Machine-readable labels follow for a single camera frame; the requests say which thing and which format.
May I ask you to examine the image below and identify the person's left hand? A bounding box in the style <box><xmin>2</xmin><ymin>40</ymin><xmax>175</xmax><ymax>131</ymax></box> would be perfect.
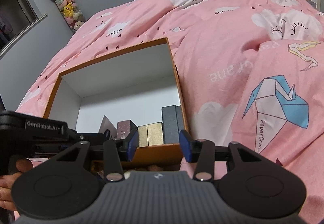
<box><xmin>0</xmin><ymin>159</ymin><xmax>33</xmax><ymax>211</ymax></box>

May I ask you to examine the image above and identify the maroon box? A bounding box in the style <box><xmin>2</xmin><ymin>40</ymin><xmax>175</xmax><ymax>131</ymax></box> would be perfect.
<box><xmin>117</xmin><ymin>120</ymin><xmax>137</xmax><ymax>139</ymax></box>

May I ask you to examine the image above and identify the grey triangular carton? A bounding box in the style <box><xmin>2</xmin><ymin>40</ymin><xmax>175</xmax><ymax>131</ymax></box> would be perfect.
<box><xmin>98</xmin><ymin>116</ymin><xmax>117</xmax><ymax>139</ymax></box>

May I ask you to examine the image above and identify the gold box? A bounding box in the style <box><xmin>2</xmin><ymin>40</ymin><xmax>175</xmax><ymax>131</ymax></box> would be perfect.
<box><xmin>138</xmin><ymin>122</ymin><xmax>164</xmax><ymax>147</ymax></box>

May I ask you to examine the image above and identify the dark grey box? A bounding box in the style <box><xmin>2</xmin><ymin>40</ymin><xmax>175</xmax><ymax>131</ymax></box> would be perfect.
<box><xmin>161</xmin><ymin>105</ymin><xmax>184</xmax><ymax>144</ymax></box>

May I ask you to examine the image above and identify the orange cardboard storage box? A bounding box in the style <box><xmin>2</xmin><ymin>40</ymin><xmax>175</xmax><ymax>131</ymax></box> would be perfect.
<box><xmin>42</xmin><ymin>36</ymin><xmax>190</xmax><ymax>165</ymax></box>

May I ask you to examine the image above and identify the pink crane print duvet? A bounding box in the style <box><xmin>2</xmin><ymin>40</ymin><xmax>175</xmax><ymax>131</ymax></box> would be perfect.
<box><xmin>18</xmin><ymin>0</ymin><xmax>323</xmax><ymax>223</ymax></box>

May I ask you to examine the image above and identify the window with frame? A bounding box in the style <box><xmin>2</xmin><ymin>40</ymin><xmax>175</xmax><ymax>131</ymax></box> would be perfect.
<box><xmin>1</xmin><ymin>0</ymin><xmax>48</xmax><ymax>58</ymax></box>

